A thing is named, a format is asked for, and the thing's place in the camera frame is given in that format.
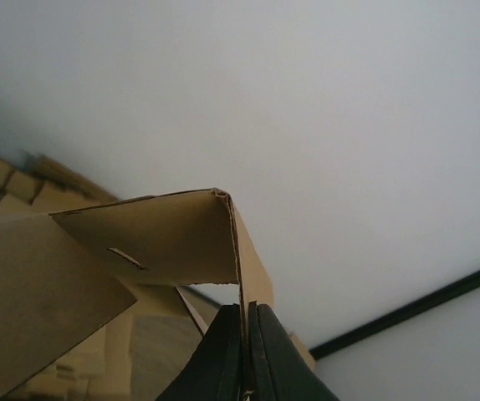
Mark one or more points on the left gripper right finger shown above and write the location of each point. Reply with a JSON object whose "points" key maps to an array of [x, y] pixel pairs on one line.
{"points": [[279, 371]]}

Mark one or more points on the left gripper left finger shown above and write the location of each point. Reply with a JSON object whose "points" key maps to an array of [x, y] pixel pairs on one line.
{"points": [[214, 370]]}

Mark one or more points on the cardboard box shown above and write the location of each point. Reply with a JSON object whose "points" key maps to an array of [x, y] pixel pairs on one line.
{"points": [[64, 275]]}

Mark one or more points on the stack of flat cardboard boxes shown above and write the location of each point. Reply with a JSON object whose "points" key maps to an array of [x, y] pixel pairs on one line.
{"points": [[136, 356]]}

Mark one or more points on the black enclosure frame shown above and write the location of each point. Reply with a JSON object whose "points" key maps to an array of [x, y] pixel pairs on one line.
{"points": [[398, 316]]}

